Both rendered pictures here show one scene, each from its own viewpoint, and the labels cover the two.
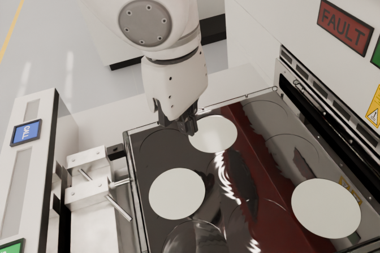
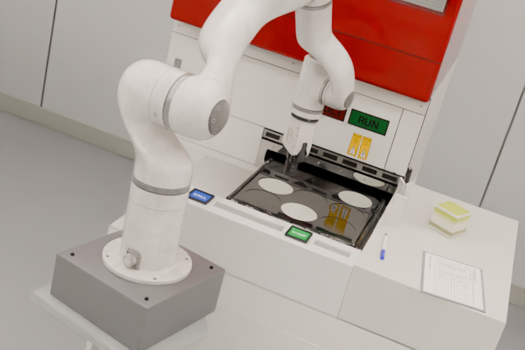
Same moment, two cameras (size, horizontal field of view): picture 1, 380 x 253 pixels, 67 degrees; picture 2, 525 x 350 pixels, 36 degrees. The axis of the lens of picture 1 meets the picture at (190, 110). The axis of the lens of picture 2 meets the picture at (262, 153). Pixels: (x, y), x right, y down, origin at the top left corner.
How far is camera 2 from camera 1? 203 cm
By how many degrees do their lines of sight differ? 59
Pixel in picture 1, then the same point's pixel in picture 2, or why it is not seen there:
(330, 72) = (319, 135)
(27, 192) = (258, 216)
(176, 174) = (287, 206)
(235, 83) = (217, 170)
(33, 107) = not seen: hidden behind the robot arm
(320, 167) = (337, 187)
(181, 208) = (310, 216)
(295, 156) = (323, 186)
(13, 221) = (271, 226)
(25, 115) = not seen: hidden behind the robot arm
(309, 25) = not seen: hidden behind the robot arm
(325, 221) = (361, 202)
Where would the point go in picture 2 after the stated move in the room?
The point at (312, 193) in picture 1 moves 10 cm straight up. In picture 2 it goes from (347, 196) to (356, 166)
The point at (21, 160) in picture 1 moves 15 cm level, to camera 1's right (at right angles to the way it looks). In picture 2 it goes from (223, 208) to (252, 192)
